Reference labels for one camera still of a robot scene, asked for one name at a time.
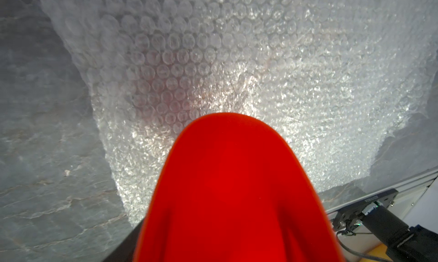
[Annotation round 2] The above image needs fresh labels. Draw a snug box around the clear bubble wrap sheet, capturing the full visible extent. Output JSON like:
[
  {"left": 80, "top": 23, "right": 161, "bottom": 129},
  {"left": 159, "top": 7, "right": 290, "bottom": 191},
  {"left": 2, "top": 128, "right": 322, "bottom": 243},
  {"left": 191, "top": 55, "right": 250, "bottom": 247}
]
[{"left": 40, "top": 0, "right": 438, "bottom": 225}]

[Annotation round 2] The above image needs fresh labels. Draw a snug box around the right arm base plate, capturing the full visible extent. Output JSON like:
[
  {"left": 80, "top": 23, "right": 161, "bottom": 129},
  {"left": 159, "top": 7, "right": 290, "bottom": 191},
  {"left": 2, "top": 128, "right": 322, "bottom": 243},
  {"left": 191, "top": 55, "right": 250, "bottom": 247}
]
[{"left": 331, "top": 189, "right": 399, "bottom": 232}]

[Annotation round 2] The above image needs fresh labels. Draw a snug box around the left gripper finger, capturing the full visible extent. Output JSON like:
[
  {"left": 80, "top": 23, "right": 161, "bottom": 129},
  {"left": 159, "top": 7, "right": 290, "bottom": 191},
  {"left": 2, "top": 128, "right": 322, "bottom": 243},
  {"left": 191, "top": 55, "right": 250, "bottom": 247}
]
[{"left": 103, "top": 220, "right": 144, "bottom": 262}]

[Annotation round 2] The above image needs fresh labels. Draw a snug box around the red plastic wine glass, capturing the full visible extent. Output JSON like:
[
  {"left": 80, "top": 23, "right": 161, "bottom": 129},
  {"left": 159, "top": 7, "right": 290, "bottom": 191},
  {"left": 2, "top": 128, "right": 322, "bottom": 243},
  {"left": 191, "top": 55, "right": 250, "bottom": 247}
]
[{"left": 133, "top": 113, "right": 343, "bottom": 262}]

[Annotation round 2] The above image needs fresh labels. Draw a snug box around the aluminium front rail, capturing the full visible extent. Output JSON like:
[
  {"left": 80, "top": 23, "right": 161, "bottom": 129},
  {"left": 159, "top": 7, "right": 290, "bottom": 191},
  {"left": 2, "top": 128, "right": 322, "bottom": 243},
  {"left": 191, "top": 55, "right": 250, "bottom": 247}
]
[{"left": 318, "top": 166, "right": 438, "bottom": 215}]

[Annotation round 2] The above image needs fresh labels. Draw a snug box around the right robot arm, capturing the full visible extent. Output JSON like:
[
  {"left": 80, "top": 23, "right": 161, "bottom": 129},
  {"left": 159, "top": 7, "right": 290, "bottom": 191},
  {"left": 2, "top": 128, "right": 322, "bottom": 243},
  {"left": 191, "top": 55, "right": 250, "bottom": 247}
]
[{"left": 361, "top": 206, "right": 438, "bottom": 262}]

